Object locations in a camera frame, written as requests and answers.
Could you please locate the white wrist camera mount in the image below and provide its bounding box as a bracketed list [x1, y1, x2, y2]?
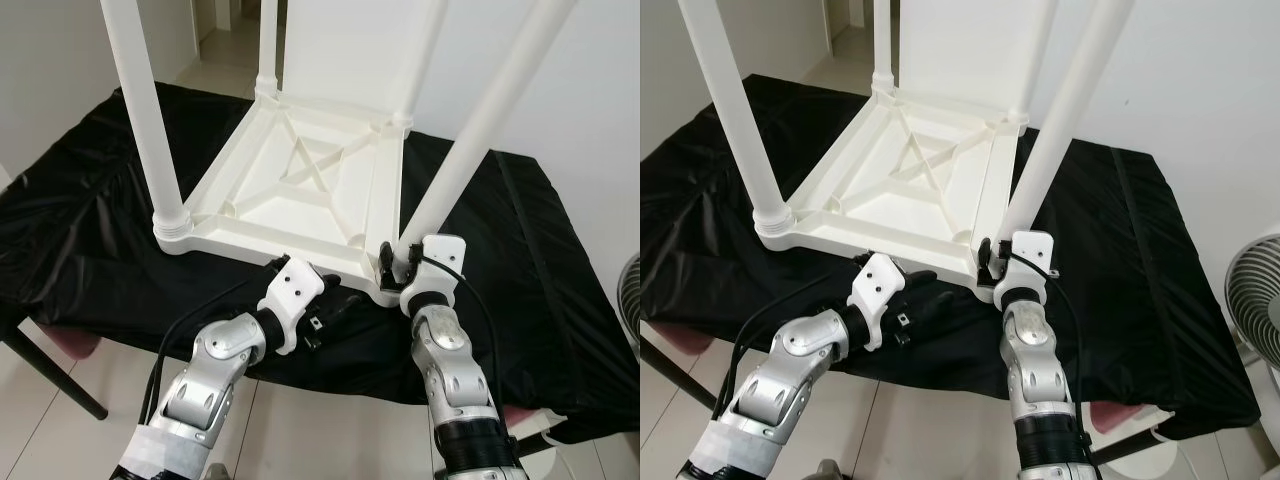
[848, 252, 911, 351]
[400, 235, 466, 311]
[257, 257, 326, 356]
[993, 230, 1056, 304]

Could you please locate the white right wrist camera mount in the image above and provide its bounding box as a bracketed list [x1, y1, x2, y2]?
[993, 230, 1056, 304]
[400, 235, 466, 311]

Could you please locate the white plastic table leg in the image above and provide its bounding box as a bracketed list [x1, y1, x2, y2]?
[1000, 0, 1063, 126]
[678, 0, 796, 239]
[398, 0, 578, 263]
[870, 0, 896, 93]
[255, 0, 283, 96]
[100, 0, 191, 239]
[400, 0, 448, 128]
[1000, 0, 1136, 241]

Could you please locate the white round plastic object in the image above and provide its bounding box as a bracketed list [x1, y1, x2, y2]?
[520, 408, 571, 443]
[1130, 405, 1176, 441]

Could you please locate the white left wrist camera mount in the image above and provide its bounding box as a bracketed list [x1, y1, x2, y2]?
[848, 252, 911, 351]
[257, 257, 326, 356]

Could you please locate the black tablecloth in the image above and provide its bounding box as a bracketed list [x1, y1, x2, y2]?
[0, 80, 641, 441]
[640, 72, 1263, 436]

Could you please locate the white plastic table top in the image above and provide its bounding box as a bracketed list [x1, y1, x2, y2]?
[755, 82, 1031, 301]
[155, 85, 416, 306]

